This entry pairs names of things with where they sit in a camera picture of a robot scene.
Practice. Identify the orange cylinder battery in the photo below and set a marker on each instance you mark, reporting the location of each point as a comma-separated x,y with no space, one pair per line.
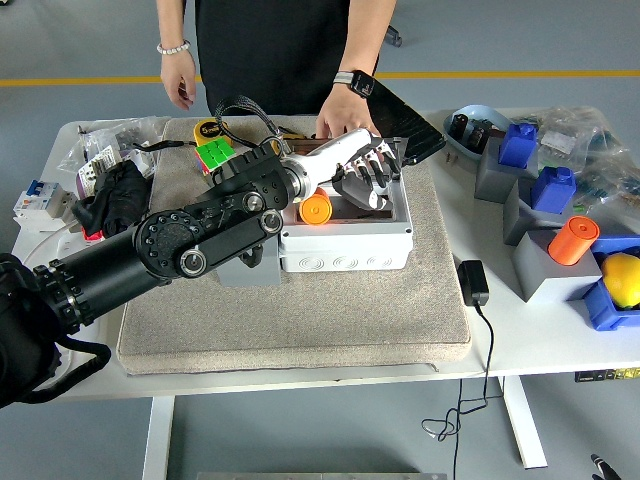
572,242
315,210

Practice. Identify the person's right hand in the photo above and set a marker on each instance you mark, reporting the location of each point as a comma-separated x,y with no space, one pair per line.
179,77

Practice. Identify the person's right forearm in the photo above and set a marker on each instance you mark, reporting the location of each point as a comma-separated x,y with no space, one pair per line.
172,22

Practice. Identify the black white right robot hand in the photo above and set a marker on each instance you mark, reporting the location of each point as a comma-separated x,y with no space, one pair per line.
605,470

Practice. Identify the blue square battery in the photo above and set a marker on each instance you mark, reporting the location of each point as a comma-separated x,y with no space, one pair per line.
517,145
552,190

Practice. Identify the colourful puzzle cube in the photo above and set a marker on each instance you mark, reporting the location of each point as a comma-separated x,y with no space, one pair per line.
212,152

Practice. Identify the light blue bowl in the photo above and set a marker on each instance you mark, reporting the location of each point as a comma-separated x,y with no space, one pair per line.
487,114

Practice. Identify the small red block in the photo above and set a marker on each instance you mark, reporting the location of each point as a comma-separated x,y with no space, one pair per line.
92,234

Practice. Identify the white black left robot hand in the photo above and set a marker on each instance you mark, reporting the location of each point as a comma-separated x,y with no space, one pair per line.
340,150

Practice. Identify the black small component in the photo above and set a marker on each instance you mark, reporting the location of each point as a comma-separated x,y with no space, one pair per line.
479,136
460,126

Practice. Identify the black table control panel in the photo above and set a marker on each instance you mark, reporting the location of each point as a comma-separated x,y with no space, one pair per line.
607,374

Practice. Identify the small metal part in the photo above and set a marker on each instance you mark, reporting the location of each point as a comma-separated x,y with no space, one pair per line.
452,159

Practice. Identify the blue white circuit breaker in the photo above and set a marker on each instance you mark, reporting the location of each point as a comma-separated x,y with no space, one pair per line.
35,200

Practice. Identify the yellow lemon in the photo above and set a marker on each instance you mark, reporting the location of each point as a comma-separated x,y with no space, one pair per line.
622,280

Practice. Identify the clear bag with breakers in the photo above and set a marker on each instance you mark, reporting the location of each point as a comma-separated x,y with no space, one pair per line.
130,131

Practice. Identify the white table leg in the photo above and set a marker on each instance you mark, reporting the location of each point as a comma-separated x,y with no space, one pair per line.
157,440
525,425

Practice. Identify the black plastic case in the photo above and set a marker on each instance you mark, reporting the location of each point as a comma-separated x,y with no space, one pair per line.
415,130

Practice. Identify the blue plastic bin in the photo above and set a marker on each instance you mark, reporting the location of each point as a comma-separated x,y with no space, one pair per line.
607,315

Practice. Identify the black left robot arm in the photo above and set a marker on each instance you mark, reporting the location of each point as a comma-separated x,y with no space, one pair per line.
165,245

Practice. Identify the transparent hinged box lid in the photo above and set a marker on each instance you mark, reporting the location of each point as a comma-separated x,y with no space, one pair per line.
305,147

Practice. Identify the person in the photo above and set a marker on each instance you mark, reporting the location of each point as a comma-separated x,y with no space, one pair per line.
270,50

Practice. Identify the black folded cloth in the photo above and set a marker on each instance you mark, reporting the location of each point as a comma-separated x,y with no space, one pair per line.
120,195

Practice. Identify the clear bag of parts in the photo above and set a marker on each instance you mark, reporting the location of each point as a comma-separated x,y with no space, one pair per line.
612,180
565,132

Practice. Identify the person's left forearm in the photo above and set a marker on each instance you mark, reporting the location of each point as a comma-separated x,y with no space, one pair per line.
367,40

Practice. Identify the black power adapter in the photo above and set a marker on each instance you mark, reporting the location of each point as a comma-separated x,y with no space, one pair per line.
473,282

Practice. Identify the person's left hand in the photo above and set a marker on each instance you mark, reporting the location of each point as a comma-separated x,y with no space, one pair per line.
345,112

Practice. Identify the grey plastic junction box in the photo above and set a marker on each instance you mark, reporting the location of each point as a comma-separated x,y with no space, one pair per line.
345,250

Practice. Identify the grey-brown table mat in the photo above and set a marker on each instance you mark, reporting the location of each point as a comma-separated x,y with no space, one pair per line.
325,310

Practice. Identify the black smart watch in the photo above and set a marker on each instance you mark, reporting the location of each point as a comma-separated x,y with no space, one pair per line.
360,82

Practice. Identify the grey block holder round hole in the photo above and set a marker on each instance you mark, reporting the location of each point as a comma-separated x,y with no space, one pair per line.
250,275

